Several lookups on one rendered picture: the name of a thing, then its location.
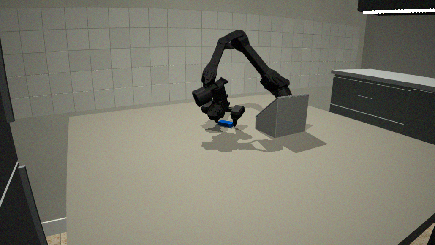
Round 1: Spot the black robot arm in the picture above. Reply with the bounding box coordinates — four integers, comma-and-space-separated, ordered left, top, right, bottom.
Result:
192, 30, 292, 121

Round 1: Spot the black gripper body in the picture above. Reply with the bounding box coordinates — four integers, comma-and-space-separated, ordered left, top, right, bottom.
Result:
201, 94, 245, 119

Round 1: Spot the blue rectangular block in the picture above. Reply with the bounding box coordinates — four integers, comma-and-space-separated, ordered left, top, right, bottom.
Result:
218, 120, 234, 128

